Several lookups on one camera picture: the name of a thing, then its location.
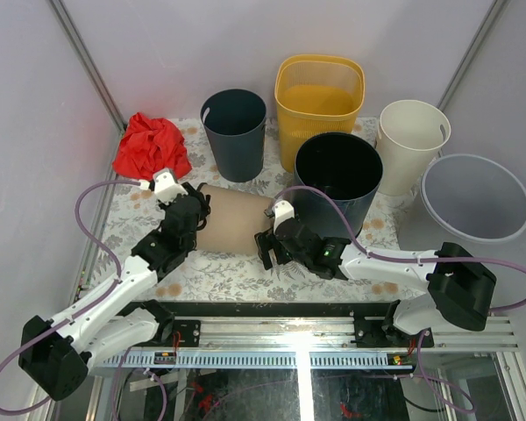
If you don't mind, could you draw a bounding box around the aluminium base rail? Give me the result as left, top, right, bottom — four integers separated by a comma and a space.
87, 313, 526, 369

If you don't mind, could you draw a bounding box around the yellow mesh basket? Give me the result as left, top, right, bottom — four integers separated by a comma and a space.
274, 54, 366, 173

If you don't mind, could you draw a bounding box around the right aluminium frame post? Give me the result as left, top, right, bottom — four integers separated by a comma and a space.
437, 0, 510, 112

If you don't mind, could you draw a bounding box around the large dark navy bin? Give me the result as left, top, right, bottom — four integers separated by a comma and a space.
285, 132, 383, 238

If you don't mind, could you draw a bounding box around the translucent grey bin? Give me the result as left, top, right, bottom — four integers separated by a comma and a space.
420, 153, 526, 245

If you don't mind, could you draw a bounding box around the floral patterned table mat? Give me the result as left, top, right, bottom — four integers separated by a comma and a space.
102, 118, 420, 303

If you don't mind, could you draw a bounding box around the left aluminium frame post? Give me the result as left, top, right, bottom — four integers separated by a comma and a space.
46, 0, 127, 132

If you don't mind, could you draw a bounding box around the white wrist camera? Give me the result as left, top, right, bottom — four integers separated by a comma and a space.
139, 168, 188, 205
264, 199, 295, 232

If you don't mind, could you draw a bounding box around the beige bin with black rim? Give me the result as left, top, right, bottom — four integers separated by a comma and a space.
197, 184, 272, 256

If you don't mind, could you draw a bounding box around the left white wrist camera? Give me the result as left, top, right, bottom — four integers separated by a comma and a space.
139, 168, 188, 205

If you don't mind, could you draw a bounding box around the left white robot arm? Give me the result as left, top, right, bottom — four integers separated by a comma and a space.
18, 182, 210, 402

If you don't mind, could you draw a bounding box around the crumpled red cloth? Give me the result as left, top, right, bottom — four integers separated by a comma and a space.
112, 112, 192, 180

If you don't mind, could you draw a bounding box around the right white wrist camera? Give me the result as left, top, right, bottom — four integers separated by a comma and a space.
264, 199, 295, 232

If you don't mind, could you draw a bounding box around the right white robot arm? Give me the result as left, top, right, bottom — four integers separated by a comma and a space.
254, 218, 496, 347

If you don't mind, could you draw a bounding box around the slate blue tapered bin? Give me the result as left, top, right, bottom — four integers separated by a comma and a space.
200, 89, 267, 182

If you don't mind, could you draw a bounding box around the cream white bin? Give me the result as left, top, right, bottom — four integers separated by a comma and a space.
376, 100, 451, 196

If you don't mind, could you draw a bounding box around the aluminium frame post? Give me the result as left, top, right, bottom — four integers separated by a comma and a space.
437, 0, 510, 112
46, 0, 127, 132

